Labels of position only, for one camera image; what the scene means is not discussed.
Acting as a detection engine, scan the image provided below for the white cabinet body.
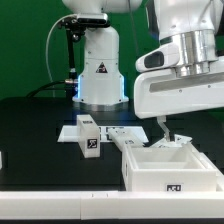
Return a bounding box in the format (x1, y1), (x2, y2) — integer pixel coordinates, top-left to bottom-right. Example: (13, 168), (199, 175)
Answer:
(122, 144), (216, 192)

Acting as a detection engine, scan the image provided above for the white fence bar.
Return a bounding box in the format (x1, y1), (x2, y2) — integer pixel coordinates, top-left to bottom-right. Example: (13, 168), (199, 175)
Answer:
(0, 191), (224, 220)
(200, 153), (224, 192)

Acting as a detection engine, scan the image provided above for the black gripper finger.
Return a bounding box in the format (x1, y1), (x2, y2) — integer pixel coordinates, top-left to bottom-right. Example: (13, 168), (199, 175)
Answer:
(157, 116), (174, 142)

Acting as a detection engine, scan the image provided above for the long white door panel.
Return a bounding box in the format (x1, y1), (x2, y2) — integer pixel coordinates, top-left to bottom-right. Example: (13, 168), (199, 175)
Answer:
(108, 128), (143, 151)

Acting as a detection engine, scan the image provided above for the short white door panel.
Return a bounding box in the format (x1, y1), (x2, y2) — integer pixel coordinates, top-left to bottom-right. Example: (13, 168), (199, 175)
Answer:
(153, 134), (192, 148)

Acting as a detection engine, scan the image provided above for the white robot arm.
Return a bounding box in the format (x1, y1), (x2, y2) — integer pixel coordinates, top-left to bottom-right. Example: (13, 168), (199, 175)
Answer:
(133, 0), (224, 119)

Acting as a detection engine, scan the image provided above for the white marker base sheet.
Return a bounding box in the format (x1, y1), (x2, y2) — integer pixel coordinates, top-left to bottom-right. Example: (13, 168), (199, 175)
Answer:
(58, 125), (148, 143)

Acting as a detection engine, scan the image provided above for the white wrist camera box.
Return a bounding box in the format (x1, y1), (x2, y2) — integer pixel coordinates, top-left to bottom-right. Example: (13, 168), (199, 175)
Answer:
(135, 43), (180, 73)

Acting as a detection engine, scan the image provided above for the white cabinet top block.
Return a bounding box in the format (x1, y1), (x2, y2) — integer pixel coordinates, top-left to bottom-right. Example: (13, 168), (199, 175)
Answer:
(77, 115), (100, 158)

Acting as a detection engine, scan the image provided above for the white right fence bar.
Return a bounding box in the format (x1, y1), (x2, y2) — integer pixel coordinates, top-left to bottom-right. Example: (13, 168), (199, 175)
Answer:
(200, 153), (224, 192)

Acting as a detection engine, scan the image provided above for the grey camera cable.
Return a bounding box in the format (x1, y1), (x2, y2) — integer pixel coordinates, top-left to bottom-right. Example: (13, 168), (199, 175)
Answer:
(45, 13), (78, 84)

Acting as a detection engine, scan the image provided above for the white front fence bar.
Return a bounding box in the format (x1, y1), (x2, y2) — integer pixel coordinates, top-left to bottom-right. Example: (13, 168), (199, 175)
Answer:
(0, 191), (224, 220)

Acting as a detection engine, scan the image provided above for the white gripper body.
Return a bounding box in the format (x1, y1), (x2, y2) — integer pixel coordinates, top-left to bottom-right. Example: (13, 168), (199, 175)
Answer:
(134, 64), (224, 119)

